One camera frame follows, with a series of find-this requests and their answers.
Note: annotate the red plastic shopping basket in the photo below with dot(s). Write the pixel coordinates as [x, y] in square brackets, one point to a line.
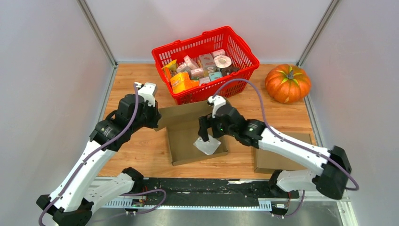
[221, 41]

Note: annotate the dark brown round item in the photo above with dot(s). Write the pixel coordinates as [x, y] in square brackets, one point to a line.
[229, 70]

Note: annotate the pink white round roll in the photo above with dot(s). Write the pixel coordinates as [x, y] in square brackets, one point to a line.
[222, 61]

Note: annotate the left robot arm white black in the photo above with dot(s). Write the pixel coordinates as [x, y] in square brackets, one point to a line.
[73, 203]

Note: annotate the orange snack box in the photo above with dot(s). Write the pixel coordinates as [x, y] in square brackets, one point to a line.
[182, 82]

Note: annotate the left aluminium frame post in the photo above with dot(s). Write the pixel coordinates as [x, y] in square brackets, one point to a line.
[97, 31]

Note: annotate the yellow snack packet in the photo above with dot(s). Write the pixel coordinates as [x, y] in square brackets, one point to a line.
[170, 69]

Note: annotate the right aluminium frame post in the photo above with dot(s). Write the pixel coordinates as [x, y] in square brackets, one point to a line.
[318, 31]

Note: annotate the brown cardboard sheet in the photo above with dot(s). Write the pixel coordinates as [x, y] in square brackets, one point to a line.
[182, 125]

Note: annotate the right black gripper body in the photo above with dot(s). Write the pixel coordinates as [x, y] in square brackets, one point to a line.
[218, 128]

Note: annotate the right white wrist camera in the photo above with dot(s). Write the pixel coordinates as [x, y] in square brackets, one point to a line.
[216, 102]

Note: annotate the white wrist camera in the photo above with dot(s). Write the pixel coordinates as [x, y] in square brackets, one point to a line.
[216, 102]
[147, 91]

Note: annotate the teal small box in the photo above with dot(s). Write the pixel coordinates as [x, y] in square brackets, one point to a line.
[215, 76]

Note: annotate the white paper packet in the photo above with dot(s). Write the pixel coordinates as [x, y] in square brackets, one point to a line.
[207, 147]

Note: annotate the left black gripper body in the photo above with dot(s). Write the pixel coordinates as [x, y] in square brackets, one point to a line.
[149, 116]

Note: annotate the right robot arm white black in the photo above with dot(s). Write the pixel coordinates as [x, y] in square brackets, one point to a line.
[327, 170]

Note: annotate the white slotted cable duct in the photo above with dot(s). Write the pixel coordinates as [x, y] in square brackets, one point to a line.
[127, 203]

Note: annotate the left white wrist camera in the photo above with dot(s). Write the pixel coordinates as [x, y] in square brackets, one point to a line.
[147, 91]

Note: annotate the brown cardboard box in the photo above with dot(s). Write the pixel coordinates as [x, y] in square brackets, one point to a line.
[266, 162]

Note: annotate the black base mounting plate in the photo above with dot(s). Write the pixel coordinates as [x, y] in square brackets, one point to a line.
[190, 191]

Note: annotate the orange pumpkin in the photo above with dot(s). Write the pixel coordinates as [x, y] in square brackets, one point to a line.
[287, 83]

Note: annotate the aluminium frame post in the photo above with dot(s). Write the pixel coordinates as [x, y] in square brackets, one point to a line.
[97, 31]
[318, 31]

